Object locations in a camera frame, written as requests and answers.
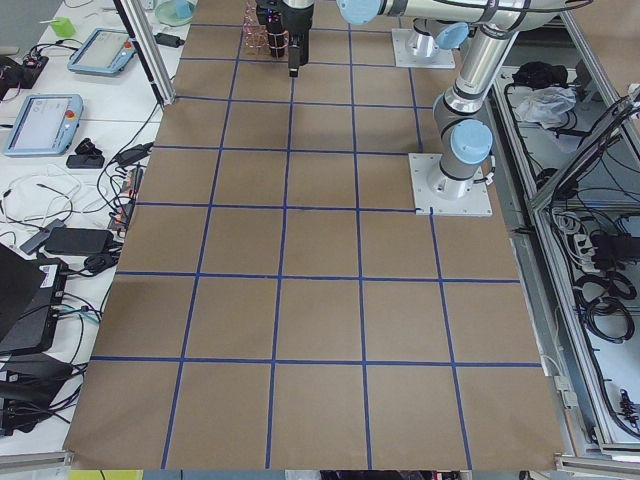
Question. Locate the green cup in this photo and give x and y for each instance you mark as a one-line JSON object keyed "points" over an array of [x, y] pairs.
{"points": [[62, 27]]}

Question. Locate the aluminium frame post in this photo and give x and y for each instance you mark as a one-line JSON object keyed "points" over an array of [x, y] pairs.
{"points": [[141, 35]]}

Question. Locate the lower teach pendant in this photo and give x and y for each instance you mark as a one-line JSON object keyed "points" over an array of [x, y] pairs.
{"points": [[45, 125]]}

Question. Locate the green glass bowl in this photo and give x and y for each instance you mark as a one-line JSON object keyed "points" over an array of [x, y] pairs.
{"points": [[175, 13]]}

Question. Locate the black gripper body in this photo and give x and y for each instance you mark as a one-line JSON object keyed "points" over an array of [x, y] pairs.
{"points": [[296, 22]]}

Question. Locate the black power adapter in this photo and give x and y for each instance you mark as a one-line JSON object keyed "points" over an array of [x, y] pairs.
{"points": [[169, 40]]}

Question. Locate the black power brick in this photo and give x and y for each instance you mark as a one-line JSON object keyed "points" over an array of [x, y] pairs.
{"points": [[78, 241]]}

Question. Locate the black laptop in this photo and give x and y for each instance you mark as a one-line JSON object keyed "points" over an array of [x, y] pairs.
{"points": [[30, 292]]}

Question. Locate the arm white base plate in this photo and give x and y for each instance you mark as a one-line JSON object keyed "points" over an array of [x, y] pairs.
{"points": [[416, 50], [436, 194]]}

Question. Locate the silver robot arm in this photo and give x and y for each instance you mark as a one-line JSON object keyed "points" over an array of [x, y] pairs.
{"points": [[466, 141]]}

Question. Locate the dark wine bottle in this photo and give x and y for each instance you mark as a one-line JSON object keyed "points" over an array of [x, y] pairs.
{"points": [[270, 18]]}

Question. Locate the teach pendant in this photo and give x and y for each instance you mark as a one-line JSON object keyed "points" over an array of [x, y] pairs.
{"points": [[45, 125], [106, 52]]}

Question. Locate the copper wire wine rack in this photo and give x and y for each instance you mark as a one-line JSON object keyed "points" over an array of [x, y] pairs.
{"points": [[254, 33]]}

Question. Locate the upper teach pendant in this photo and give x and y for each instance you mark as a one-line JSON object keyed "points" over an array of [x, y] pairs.
{"points": [[106, 52]]}

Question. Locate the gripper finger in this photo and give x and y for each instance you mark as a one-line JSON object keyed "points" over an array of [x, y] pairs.
{"points": [[298, 53]]}

